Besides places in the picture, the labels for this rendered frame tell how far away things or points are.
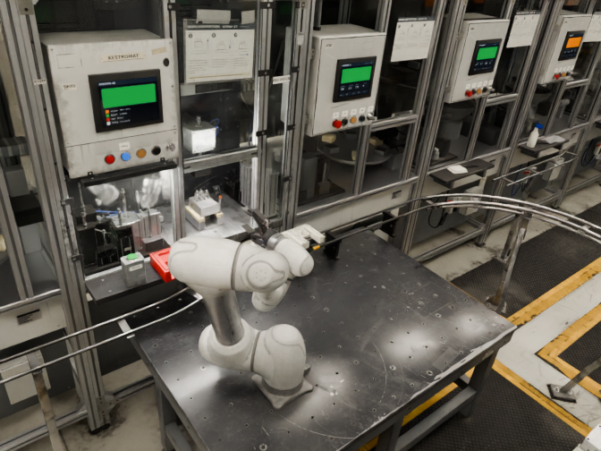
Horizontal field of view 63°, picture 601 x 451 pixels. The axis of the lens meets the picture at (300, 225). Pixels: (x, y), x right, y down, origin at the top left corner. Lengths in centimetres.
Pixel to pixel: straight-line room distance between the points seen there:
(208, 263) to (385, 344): 114
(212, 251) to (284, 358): 63
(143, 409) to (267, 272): 173
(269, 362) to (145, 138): 96
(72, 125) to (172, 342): 94
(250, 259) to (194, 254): 15
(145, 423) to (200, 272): 158
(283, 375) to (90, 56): 127
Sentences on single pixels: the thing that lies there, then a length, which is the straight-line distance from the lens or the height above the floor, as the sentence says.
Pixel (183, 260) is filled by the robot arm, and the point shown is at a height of 143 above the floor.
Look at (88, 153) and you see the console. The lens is 194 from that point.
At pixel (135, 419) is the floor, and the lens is 283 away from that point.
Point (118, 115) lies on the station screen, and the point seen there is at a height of 159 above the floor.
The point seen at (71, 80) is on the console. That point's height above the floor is 172.
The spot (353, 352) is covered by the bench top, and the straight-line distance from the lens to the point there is 218.
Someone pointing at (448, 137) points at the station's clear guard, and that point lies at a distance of 339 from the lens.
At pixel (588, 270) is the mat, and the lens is 467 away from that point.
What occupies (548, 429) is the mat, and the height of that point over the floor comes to 1.
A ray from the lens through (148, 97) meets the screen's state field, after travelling 192.
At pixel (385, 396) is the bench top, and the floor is 68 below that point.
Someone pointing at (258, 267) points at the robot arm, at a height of 146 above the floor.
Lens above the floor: 220
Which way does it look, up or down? 31 degrees down
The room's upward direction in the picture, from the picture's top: 5 degrees clockwise
